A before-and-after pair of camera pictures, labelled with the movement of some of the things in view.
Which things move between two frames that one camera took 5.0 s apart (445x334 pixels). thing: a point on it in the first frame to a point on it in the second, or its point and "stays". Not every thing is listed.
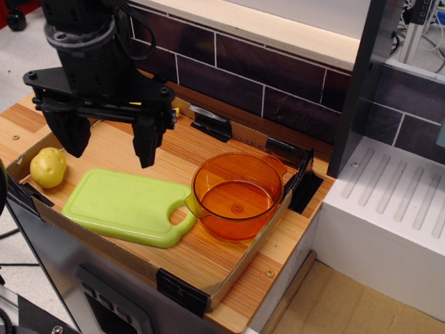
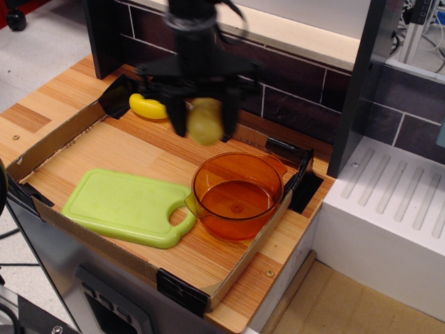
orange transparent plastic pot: x=236 y=194 stays
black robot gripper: x=98 y=80 to x=200 y=67
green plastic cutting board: x=128 y=207 stays
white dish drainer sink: x=382 y=224 stays
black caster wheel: x=16 y=20 stays
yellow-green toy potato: x=48 y=167 to x=205 y=120
